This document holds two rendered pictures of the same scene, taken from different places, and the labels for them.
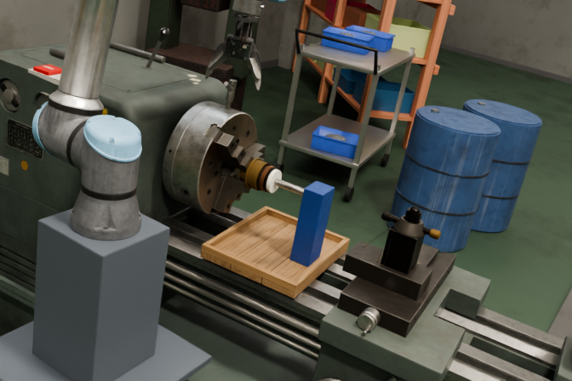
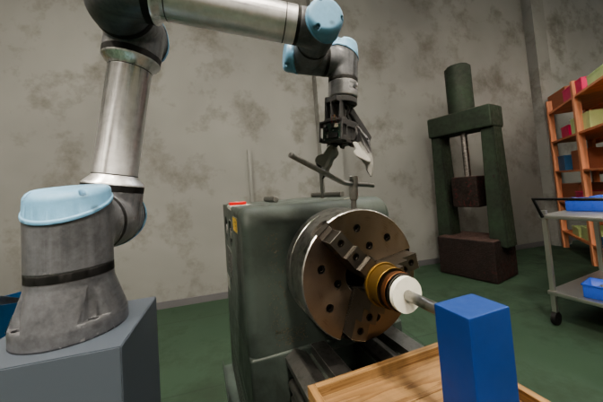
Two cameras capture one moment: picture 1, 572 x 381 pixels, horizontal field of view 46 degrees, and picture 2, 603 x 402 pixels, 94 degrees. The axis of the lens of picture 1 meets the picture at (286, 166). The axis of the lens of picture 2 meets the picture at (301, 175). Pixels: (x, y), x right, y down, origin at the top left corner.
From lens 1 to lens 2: 1.38 m
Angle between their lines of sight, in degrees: 50
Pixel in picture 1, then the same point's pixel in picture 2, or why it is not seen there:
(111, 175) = (23, 247)
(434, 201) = not seen: outside the picture
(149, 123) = (266, 227)
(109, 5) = (117, 76)
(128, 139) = (45, 193)
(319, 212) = (472, 358)
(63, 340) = not seen: outside the picture
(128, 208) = (49, 302)
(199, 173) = (302, 280)
